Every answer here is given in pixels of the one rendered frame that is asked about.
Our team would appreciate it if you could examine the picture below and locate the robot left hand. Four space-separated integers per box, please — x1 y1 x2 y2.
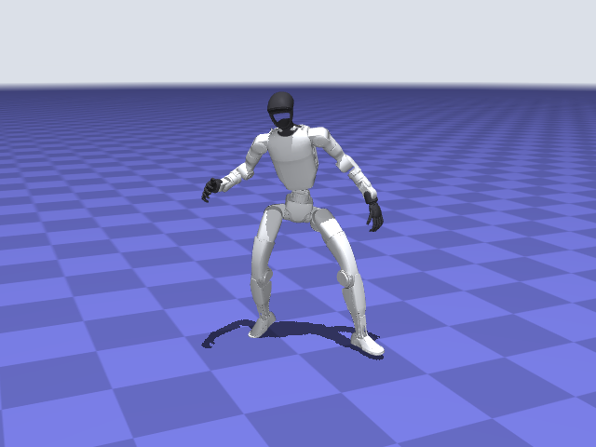
364 191 384 232

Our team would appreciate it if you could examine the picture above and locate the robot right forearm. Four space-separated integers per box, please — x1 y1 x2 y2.
218 163 243 192

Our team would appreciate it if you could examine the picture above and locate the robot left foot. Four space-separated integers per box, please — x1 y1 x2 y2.
350 332 385 356

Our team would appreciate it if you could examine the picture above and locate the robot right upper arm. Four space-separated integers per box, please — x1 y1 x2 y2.
237 133 269 180

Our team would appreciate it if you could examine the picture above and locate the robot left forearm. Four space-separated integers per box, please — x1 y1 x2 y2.
346 155 377 199

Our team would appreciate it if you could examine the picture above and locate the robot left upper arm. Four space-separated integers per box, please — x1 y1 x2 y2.
308 127 354 172

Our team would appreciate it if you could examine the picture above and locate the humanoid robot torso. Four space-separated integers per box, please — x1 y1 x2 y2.
266 124 318 223

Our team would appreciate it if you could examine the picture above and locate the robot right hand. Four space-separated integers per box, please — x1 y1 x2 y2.
202 178 223 203

